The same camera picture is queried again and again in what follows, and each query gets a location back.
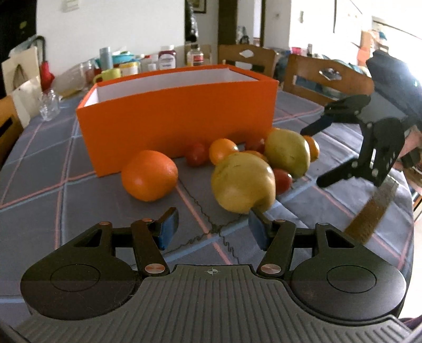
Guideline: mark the small white pill bottle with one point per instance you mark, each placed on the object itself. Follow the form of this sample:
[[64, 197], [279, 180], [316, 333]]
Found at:
[[151, 67]]

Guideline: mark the clear glass jar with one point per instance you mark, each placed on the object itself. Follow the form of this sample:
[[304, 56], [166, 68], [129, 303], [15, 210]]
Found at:
[[89, 72]]

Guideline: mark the yellow mug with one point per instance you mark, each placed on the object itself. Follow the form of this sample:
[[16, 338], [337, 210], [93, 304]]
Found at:
[[110, 75]]

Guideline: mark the clear plastic container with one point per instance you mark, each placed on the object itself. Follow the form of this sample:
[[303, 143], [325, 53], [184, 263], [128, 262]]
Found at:
[[71, 80]]

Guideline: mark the dark supplement bottle white label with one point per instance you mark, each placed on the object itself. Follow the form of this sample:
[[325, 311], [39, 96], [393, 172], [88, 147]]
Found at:
[[167, 59]]

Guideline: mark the large yellow-green pear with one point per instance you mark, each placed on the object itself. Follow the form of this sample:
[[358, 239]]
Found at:
[[243, 182]]

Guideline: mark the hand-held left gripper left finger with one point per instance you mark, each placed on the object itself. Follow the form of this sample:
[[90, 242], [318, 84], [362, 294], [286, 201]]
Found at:
[[166, 231]]

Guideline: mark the grey thermos bottle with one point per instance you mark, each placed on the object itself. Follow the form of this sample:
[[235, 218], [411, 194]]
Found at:
[[106, 57]]

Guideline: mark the grey checked tablecloth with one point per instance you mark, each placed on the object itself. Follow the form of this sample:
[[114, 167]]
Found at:
[[99, 211]]

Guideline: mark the wooden chair with carved cutout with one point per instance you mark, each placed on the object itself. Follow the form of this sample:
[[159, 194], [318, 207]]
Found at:
[[247, 59], [329, 82]]

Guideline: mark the teal bowl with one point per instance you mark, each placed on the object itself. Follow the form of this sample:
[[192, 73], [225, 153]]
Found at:
[[125, 57]]

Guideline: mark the wooden chair with round hole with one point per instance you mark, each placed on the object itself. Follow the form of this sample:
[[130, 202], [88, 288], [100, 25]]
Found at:
[[8, 125]]

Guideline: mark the red umbrella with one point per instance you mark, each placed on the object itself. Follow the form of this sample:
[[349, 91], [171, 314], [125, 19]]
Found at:
[[46, 71]]

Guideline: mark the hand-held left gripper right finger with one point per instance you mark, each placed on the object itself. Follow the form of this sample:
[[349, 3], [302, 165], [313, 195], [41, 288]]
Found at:
[[257, 228]]

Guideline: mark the white canister with yellow lid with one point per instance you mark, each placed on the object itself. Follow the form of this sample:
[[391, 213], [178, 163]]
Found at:
[[130, 69]]

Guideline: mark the clear glass cup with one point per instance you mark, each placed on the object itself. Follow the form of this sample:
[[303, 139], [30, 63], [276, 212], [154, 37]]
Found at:
[[49, 107]]

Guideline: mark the orange cardboard box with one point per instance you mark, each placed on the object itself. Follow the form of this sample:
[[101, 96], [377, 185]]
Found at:
[[165, 122]]

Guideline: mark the large orange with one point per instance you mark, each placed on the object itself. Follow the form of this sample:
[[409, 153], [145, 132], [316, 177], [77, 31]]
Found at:
[[150, 175]]

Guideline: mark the small bottle with red label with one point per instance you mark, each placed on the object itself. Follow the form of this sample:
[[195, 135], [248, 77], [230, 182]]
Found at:
[[195, 57]]

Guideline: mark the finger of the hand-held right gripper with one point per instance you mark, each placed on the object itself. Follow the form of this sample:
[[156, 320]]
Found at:
[[336, 176], [318, 125]]

